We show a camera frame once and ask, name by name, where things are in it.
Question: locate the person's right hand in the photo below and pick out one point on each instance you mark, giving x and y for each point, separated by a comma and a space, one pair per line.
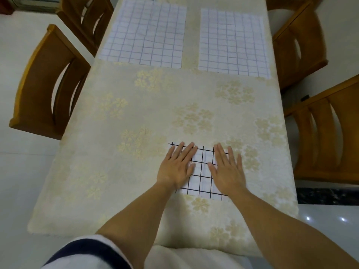
228, 179

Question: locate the person's left hand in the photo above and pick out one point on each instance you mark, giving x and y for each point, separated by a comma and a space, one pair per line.
175, 170

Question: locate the person's right forearm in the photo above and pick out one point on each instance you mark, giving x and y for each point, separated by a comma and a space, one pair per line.
289, 232

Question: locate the person's left forearm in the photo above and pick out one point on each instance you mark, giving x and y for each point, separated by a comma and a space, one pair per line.
134, 229

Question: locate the table with cream floral tablecloth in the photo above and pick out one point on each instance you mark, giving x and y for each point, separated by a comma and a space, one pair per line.
98, 151

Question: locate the small black box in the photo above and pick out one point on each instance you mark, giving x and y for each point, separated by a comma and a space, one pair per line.
305, 98

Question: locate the glass sliding door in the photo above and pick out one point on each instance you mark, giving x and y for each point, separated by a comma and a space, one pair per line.
33, 8

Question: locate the dark red wooden cabinet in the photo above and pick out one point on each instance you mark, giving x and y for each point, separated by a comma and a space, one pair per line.
4, 6

